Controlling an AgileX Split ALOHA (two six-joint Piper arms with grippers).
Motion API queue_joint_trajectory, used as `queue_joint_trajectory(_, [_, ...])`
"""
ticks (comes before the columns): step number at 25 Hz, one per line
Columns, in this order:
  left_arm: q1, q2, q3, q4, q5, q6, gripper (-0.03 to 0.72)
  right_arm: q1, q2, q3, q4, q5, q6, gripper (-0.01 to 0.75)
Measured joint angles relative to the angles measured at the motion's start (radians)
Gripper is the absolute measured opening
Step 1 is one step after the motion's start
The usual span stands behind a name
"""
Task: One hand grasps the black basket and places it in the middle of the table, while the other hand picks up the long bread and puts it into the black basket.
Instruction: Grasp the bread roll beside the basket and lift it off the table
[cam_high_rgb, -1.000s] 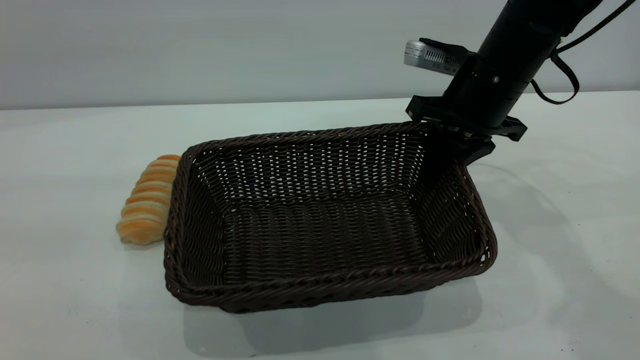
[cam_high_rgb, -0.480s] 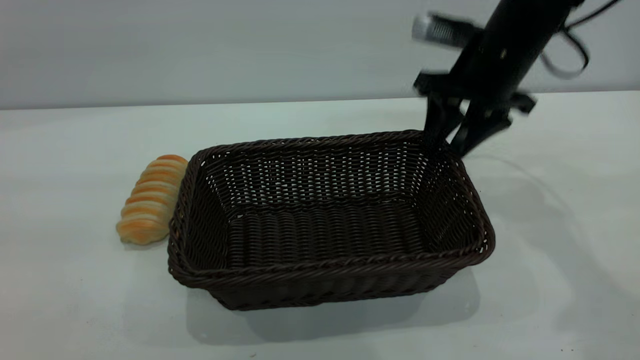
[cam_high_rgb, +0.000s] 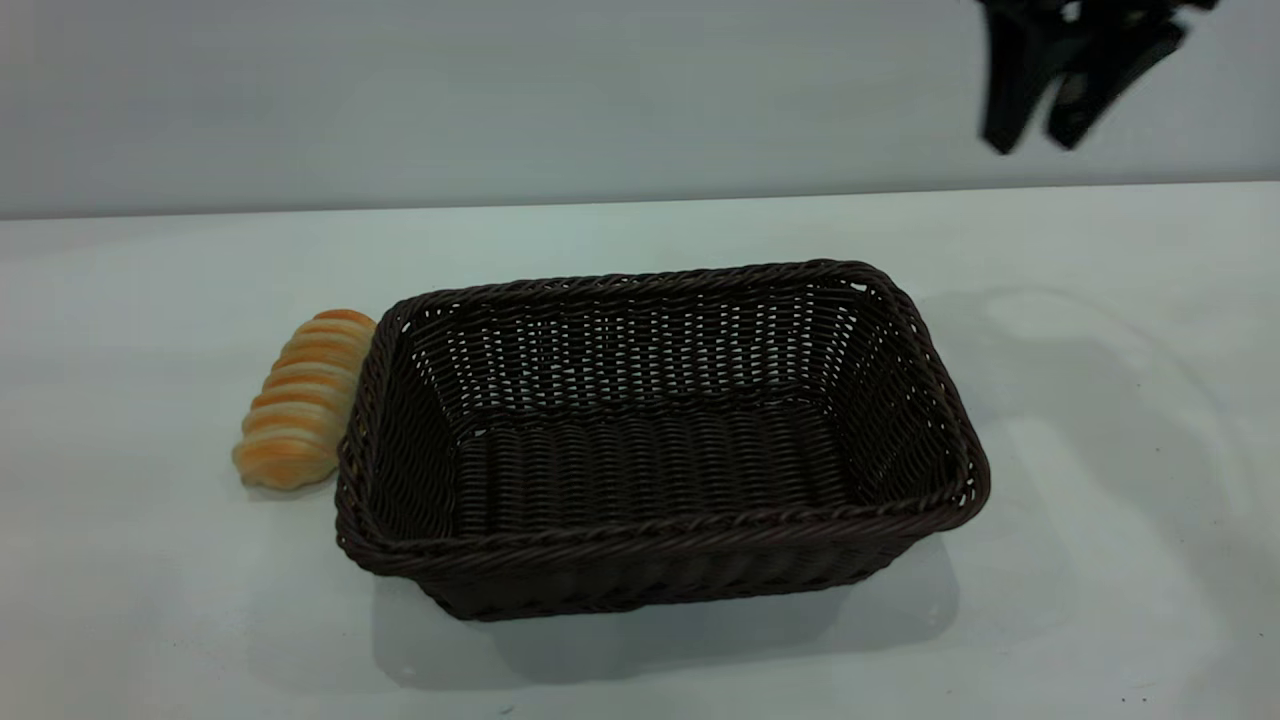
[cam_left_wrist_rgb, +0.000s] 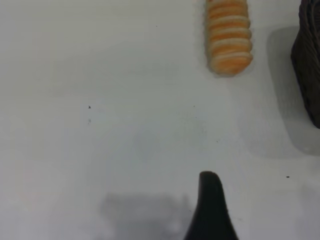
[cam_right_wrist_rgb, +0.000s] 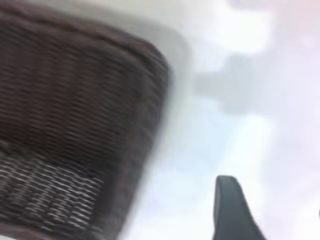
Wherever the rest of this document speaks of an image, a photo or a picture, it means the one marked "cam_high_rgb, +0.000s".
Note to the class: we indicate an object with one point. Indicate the dark brown woven wicker basket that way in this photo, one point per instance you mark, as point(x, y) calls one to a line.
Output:
point(650, 470)

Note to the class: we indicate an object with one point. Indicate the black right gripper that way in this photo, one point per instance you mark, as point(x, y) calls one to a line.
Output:
point(1120, 10)

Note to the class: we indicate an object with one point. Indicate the ridged golden bread loaf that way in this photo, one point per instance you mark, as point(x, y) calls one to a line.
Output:
point(300, 410)

